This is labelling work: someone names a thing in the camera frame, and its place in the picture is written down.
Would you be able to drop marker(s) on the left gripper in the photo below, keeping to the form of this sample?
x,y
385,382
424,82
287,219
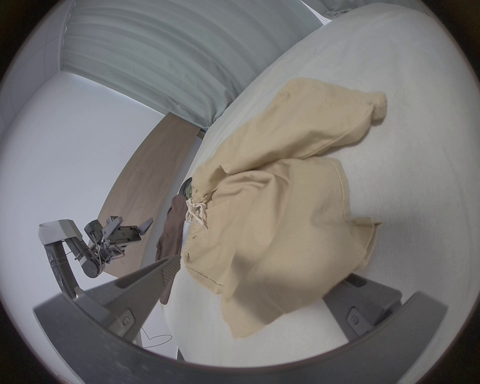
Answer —
x,y
125,234

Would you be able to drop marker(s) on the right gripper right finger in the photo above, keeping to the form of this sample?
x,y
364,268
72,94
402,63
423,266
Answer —
x,y
363,303

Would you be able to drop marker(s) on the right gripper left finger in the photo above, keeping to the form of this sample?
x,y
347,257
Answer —
x,y
142,292

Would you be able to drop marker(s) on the beige shorts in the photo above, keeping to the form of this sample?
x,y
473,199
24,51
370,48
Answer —
x,y
281,210

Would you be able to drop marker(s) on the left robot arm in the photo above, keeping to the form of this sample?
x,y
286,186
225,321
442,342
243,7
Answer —
x,y
60,232

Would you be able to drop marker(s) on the bed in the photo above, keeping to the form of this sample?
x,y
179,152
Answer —
x,y
393,75

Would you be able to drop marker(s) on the brown shorts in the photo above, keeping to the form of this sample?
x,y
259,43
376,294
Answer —
x,y
172,232

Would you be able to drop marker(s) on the white garment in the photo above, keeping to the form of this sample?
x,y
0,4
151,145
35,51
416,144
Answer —
x,y
185,236

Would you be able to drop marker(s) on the dark grey garment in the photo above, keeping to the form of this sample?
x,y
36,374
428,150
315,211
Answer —
x,y
184,187

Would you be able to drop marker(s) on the green garment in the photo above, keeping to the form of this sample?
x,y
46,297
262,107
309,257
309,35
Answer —
x,y
190,192

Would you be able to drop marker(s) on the grey-green curtain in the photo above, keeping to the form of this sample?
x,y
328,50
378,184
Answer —
x,y
168,56

